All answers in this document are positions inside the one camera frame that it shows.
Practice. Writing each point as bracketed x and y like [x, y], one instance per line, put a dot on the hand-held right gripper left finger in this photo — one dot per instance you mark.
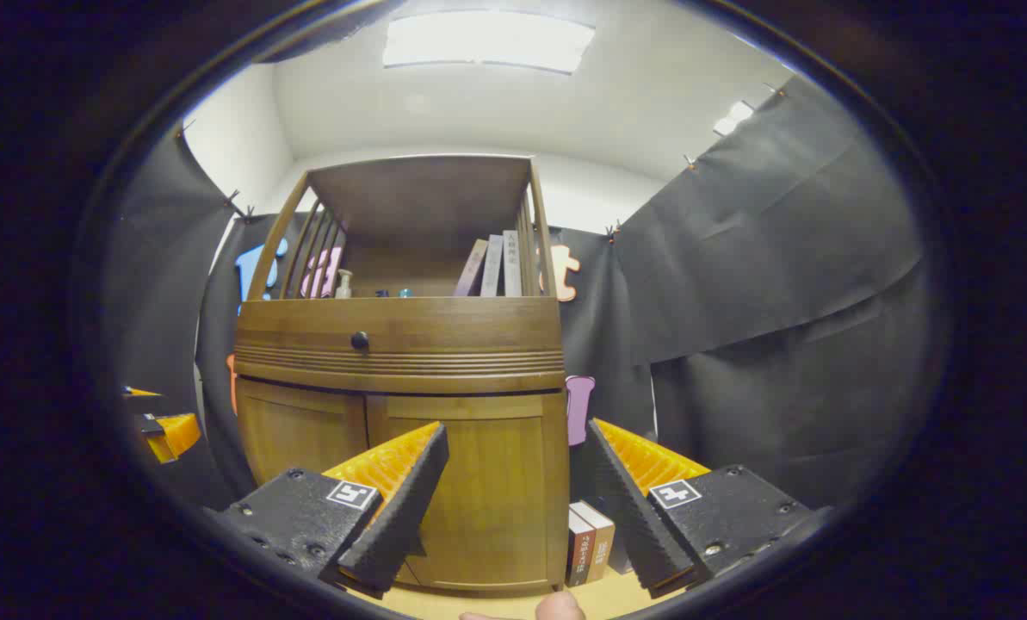
[397, 508]

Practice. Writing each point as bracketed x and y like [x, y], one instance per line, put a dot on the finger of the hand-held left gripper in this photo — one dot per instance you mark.
[177, 435]
[141, 392]

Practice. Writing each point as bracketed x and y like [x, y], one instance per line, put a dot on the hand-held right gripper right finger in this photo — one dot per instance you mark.
[629, 508]

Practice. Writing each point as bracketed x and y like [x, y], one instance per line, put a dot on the wooden cabinet door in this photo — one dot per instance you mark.
[298, 430]
[496, 482]

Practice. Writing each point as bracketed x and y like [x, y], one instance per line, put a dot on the brown wooden shoe cabinet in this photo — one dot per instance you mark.
[418, 198]

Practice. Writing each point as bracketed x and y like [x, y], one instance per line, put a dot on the tan book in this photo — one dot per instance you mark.
[603, 538]

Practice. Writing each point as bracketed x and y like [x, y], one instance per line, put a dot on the dark red book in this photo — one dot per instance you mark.
[580, 551]

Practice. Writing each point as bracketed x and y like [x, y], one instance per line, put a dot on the black round drawer knob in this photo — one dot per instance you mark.
[360, 341]

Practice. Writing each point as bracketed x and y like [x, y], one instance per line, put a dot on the black backdrop cloth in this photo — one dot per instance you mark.
[780, 301]

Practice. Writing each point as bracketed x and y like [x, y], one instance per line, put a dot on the light grey book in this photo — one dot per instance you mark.
[491, 267]

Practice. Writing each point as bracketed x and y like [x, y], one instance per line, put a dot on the small ceiling light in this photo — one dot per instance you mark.
[733, 118]

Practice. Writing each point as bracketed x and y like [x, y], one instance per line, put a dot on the large rectangular ceiling light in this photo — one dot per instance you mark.
[487, 39]

